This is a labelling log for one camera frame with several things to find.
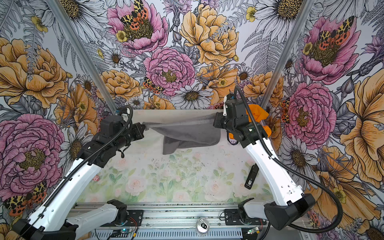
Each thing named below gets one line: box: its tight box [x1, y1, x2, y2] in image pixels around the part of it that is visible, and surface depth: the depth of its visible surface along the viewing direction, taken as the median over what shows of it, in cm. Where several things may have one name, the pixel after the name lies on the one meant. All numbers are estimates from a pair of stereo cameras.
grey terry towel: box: [142, 112, 221, 155], surface depth 92 cm
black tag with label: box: [244, 163, 260, 190], surface depth 89 cm
